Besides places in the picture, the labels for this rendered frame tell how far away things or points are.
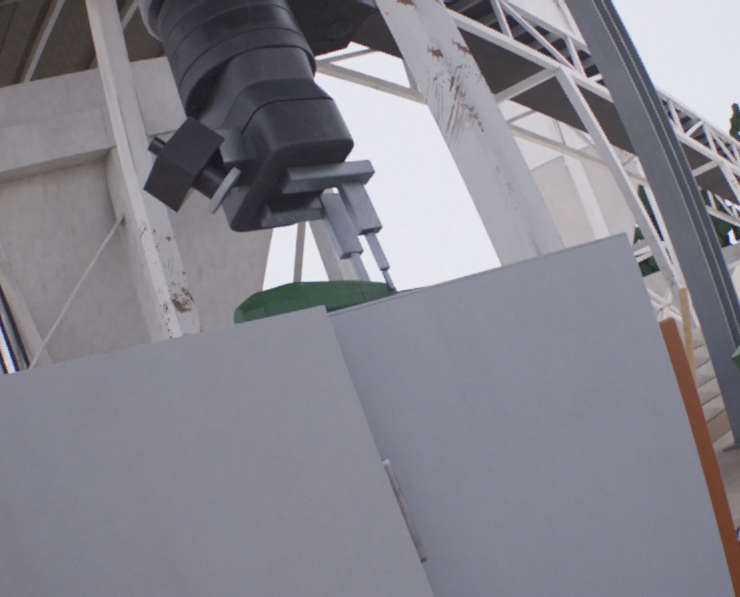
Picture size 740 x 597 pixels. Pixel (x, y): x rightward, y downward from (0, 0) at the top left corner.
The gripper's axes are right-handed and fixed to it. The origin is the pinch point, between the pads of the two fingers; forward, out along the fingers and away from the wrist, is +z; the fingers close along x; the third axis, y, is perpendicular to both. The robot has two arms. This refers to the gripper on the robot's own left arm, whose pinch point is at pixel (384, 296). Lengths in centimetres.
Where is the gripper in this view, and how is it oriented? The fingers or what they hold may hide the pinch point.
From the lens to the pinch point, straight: 48.2
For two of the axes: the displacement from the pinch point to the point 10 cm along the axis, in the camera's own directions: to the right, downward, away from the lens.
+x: 4.3, -5.1, -7.5
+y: -8.2, 1.3, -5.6
